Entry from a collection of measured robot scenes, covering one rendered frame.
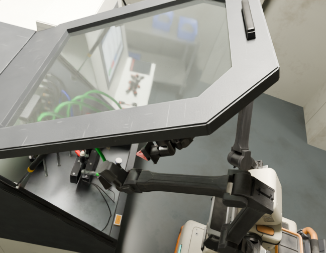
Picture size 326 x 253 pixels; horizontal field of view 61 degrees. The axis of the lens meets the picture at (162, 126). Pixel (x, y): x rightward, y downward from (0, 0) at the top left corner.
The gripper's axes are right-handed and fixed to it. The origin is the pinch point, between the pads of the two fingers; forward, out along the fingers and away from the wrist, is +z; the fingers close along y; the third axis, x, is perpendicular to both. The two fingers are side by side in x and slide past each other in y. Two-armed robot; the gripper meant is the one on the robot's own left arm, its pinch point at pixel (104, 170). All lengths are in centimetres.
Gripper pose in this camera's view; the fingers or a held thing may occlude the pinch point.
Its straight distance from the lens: 121.9
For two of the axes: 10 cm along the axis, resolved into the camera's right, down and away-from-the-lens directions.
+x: 4.0, 8.3, 3.8
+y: -7.5, 5.4, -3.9
